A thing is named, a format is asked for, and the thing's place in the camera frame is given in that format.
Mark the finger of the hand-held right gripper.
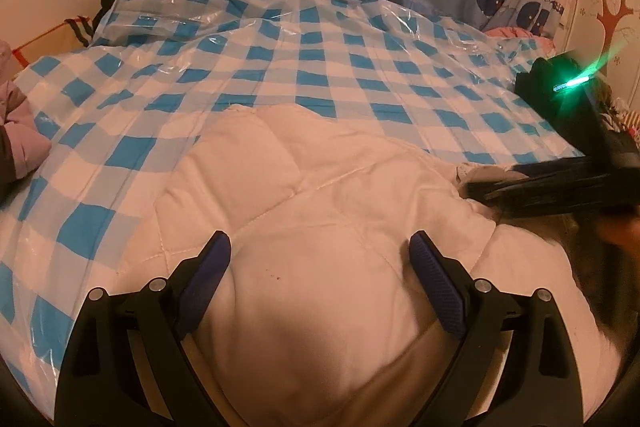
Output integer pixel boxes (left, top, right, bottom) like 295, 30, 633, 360
507, 155, 608, 182
464, 174, 640, 220

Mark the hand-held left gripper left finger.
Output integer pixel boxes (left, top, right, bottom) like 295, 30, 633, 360
54, 230, 232, 427

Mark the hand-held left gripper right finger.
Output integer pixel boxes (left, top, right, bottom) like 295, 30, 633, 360
408, 231, 586, 427

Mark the white quilted jacket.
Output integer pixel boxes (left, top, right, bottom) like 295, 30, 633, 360
150, 103, 626, 427

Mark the pink cloth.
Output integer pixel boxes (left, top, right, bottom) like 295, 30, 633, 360
482, 26, 556, 54

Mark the dark brown cloth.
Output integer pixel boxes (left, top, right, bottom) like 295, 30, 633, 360
0, 124, 18, 204

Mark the blue checked plastic sheet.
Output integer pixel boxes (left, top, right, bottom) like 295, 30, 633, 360
0, 0, 586, 408

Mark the purple garment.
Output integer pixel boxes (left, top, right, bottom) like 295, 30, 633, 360
0, 39, 53, 182

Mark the tree wall sticker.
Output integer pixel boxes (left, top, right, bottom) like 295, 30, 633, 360
594, 0, 637, 44

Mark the beige box with red straps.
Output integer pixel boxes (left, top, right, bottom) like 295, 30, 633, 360
12, 13, 97, 68

